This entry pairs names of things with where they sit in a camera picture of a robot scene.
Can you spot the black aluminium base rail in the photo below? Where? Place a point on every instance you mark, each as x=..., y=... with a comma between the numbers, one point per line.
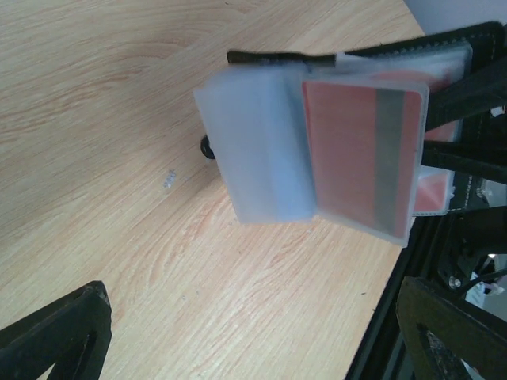
x=462, y=254

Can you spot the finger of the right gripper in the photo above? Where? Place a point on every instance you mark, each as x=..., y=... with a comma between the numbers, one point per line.
x=485, y=161
x=479, y=92

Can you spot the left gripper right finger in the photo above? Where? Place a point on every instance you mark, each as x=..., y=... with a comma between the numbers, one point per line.
x=442, y=333

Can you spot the black leather card holder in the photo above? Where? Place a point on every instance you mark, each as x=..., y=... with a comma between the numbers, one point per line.
x=255, y=122

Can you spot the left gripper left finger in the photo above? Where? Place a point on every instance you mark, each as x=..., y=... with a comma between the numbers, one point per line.
x=69, y=338

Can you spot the plain red card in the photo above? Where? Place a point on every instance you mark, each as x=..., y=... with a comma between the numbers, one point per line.
x=365, y=141

